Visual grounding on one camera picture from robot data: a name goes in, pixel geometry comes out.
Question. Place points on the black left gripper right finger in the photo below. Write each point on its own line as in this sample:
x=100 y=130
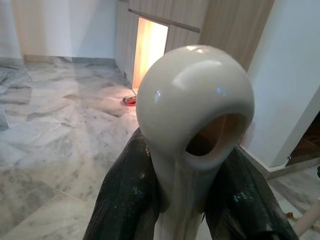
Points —
x=245 y=200

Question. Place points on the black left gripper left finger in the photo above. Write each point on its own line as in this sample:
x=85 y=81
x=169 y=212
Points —
x=125 y=190

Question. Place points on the brown dry leaf scrap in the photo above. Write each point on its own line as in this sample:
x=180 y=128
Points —
x=290 y=215

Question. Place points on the red snack wrapper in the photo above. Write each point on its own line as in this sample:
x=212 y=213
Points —
x=130 y=100

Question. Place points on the light wooden cabinet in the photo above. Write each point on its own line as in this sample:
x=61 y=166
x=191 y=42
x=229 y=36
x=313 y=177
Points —
x=185 y=10

